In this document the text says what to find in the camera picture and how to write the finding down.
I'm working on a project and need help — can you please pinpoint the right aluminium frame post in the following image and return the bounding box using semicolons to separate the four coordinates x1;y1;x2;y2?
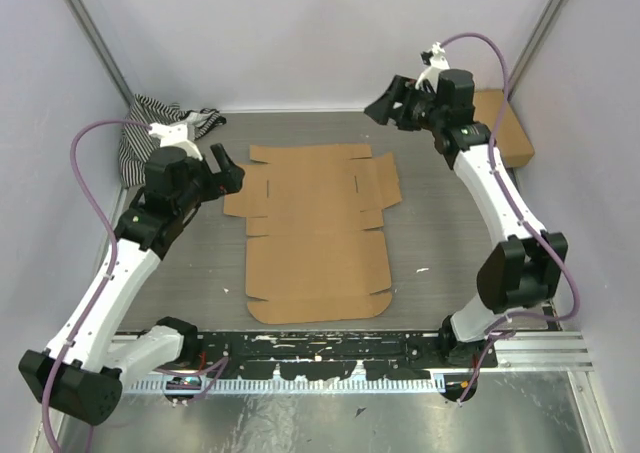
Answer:
508;0;569;99

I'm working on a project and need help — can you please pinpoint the white slotted cable duct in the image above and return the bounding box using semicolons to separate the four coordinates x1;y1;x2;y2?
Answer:
124;371;445;396

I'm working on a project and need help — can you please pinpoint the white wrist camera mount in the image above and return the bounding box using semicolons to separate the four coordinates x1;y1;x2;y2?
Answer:
415;42;450;92
149;123;203;161

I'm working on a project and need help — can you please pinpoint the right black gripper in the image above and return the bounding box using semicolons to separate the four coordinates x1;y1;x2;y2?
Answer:
365;73;446;131

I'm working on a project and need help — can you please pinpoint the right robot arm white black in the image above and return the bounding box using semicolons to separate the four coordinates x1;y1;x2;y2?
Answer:
364;69;568;368

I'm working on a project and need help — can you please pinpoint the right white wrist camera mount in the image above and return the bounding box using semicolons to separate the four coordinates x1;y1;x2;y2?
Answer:
415;42;450;92

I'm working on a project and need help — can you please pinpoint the folded brown cardboard box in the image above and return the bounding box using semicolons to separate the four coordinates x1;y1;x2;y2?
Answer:
474;90;534;168

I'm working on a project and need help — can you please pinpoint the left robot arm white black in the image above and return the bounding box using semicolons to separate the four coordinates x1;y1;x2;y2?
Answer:
18;144;245;426

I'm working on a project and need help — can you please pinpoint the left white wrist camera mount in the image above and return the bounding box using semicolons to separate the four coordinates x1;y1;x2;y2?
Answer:
149;123;203;161

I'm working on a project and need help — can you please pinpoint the aluminium frame post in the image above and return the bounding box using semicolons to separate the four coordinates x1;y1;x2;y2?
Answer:
508;0;569;99
64;0;134;105

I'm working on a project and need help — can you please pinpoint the aluminium rail front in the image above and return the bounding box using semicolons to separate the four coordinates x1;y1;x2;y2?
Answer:
109;328;595;374

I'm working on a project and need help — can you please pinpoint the brown cardboard box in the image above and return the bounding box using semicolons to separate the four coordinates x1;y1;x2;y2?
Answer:
224;143;402;325
474;90;534;168

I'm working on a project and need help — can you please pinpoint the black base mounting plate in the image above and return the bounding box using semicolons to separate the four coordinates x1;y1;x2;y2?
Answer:
142;328;500;380

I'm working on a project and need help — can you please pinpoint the striped black white cloth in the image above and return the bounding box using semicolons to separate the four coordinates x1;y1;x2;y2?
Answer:
118;95;227;189

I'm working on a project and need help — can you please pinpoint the left aluminium frame post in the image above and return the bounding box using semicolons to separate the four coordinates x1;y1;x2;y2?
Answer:
64;0;134;105

